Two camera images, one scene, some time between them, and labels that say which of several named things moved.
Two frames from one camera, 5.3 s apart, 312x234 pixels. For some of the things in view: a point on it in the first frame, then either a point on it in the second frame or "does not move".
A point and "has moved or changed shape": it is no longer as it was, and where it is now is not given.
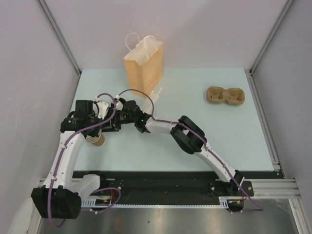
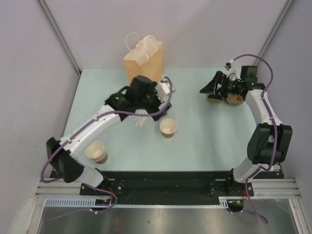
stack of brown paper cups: (97, 141) has moved or changed shape
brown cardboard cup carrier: (232, 96) does not move
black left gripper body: (95, 119) -> (152, 101)
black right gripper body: (119, 119) -> (229, 87)
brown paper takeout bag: (144, 64) does not move
